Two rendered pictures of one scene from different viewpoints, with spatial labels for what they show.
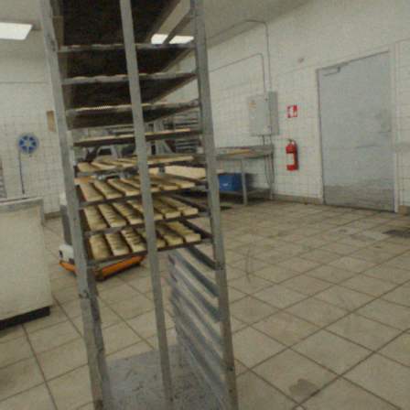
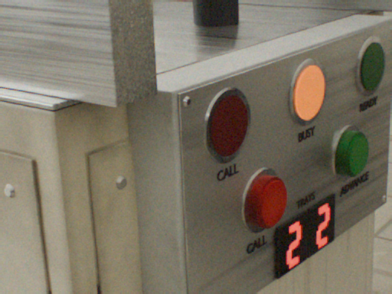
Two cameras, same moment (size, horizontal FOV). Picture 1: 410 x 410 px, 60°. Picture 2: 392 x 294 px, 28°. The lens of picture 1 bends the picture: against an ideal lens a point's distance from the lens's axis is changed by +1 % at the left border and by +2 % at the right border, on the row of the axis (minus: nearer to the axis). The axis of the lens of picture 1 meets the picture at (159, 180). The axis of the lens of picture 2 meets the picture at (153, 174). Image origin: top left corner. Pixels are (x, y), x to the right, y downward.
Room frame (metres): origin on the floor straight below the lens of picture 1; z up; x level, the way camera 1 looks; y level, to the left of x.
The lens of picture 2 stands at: (2.43, 0.56, 0.93)
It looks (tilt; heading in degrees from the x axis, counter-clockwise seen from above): 20 degrees down; 69
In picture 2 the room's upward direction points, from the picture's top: 4 degrees counter-clockwise
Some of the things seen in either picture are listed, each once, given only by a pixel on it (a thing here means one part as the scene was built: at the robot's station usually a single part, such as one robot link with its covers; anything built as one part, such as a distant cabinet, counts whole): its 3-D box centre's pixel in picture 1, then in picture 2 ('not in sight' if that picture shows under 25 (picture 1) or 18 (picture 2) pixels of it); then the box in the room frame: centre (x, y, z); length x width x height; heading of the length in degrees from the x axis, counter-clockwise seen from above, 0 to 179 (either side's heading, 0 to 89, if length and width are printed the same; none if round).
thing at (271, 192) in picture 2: not in sight; (262, 200); (2.63, 0.92, 0.76); 0.03 x 0.02 x 0.03; 27
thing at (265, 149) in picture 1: (221, 174); not in sight; (6.60, -1.21, 0.49); 1.90 x 0.72 x 0.98; 30
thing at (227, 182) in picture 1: (232, 181); not in sight; (6.34, -1.35, 0.36); 0.47 x 0.38 x 0.26; 122
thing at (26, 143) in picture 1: (30, 162); not in sight; (6.39, 2.32, 1.10); 0.41 x 0.17 x 1.10; 120
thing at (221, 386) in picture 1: (192, 343); not in sight; (1.42, -0.07, 0.33); 0.64 x 0.03 x 0.03; 15
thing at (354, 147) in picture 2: not in sight; (347, 153); (2.72, 0.96, 0.76); 0.03 x 0.02 x 0.03; 27
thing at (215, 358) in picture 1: (190, 324); not in sight; (1.42, -0.07, 0.42); 0.64 x 0.03 x 0.03; 15
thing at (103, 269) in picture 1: (102, 252); not in sight; (3.45, 0.66, 0.16); 0.67 x 0.64 x 0.25; 44
